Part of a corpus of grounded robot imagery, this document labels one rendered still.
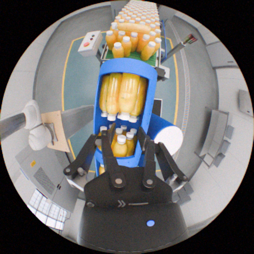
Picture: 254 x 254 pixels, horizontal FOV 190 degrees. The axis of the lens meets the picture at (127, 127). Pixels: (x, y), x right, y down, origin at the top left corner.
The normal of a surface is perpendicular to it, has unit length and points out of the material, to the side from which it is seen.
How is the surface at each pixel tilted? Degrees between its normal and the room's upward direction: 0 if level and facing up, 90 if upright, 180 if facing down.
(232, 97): 90
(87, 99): 0
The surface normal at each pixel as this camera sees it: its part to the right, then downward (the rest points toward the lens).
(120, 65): -0.16, 0.29
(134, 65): 0.15, 0.33
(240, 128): -1.00, 0.00
